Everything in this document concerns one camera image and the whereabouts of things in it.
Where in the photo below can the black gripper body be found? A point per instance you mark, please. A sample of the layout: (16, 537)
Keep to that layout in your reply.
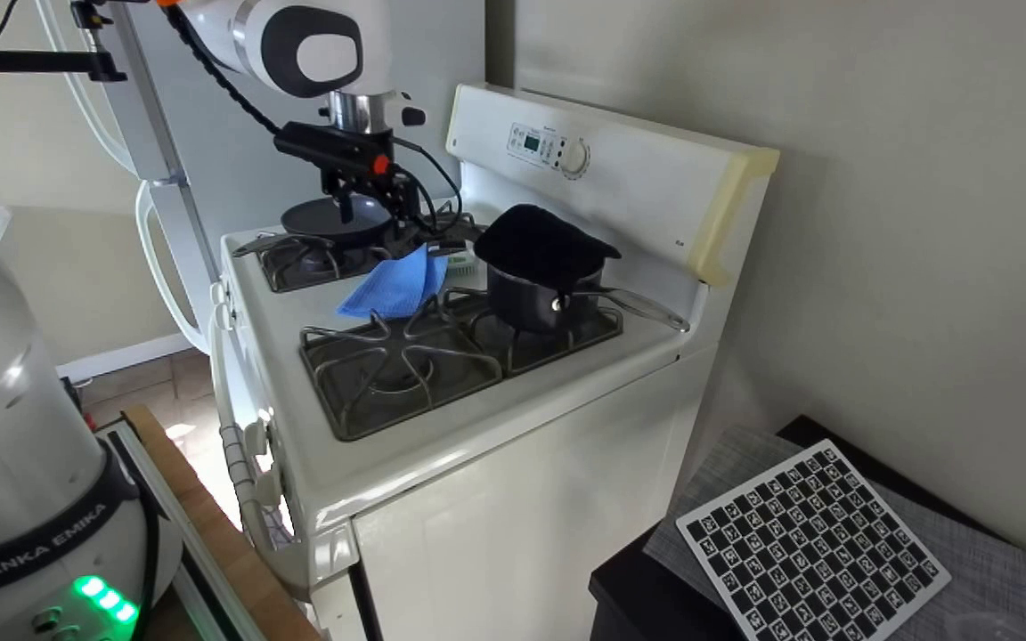
(376, 194)

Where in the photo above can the blue towel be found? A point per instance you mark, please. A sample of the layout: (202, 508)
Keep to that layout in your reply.
(395, 286)

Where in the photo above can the grey blue frying pan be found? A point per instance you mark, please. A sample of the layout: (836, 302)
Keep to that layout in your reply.
(311, 222)

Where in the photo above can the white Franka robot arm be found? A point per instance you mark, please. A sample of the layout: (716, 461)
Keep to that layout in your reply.
(16, 394)

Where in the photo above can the white striped kitchen towel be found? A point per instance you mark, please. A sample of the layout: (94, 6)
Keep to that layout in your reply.
(256, 485)

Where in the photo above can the black stove grate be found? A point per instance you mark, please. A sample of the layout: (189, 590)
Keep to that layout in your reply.
(300, 262)
(443, 368)

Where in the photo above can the dark metal pot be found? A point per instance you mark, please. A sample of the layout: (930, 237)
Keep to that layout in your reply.
(526, 309)

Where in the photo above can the pale grey refrigerator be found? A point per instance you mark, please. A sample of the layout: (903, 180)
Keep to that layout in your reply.
(443, 47)

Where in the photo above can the white gas stove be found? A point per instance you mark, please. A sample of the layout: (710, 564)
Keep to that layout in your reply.
(514, 499)

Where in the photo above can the robot stand with wooden edge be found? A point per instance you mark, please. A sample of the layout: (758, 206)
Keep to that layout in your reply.
(222, 537)

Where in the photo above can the black rod with orange tape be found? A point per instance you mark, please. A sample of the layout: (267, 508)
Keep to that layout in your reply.
(36, 59)

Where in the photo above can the black side table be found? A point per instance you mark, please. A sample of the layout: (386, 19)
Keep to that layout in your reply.
(633, 606)

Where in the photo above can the black white calibration checkerboard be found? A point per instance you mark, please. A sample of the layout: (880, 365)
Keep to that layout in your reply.
(809, 548)

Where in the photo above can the black white checker calibration board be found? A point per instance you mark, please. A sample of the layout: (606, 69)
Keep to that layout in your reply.
(1014, 581)

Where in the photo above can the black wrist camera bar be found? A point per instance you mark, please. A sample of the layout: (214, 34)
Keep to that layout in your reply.
(336, 148)

